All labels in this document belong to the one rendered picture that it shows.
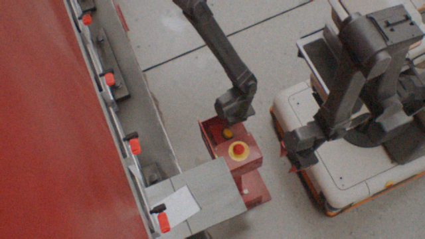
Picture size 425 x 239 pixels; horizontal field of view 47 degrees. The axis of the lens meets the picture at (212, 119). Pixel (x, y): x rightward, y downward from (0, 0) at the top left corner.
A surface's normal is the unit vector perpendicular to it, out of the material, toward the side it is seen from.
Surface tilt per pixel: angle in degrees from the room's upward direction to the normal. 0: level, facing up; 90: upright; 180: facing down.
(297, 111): 0
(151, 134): 0
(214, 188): 0
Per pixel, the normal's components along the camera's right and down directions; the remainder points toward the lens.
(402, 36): 0.14, -0.46
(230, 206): -0.07, -0.38
